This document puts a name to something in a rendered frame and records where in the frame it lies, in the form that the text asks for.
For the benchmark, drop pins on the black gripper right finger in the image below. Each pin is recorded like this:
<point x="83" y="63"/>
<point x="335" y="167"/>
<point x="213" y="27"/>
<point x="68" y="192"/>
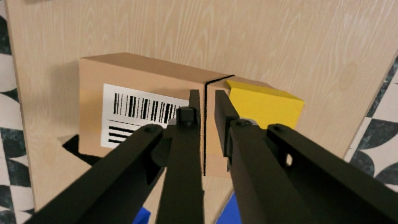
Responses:
<point x="321" y="185"/>

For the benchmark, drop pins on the blue notebook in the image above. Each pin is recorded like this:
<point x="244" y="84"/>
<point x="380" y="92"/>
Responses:
<point x="229" y="213"/>

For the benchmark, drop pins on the brown cardboard box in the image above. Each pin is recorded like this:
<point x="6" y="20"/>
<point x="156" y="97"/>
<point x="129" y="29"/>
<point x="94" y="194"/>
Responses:
<point x="121" y="92"/>

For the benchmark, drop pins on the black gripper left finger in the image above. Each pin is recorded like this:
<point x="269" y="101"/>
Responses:
<point x="114" y="189"/>

